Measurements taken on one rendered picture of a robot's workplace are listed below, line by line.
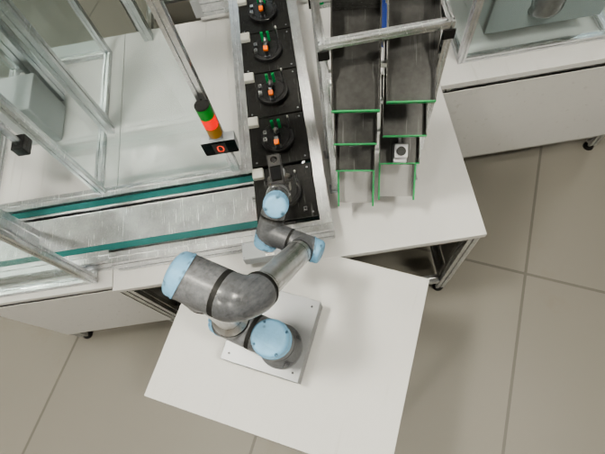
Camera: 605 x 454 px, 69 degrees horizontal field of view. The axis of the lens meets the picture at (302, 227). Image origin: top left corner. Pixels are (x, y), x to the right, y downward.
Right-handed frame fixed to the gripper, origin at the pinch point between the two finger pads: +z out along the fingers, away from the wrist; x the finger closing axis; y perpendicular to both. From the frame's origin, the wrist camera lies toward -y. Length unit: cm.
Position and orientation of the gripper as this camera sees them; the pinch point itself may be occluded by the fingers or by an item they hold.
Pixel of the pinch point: (279, 175)
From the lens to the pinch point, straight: 163.3
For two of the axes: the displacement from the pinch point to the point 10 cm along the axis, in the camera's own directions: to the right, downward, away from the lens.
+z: 0.0, -3.2, 9.5
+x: 9.9, -1.5, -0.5
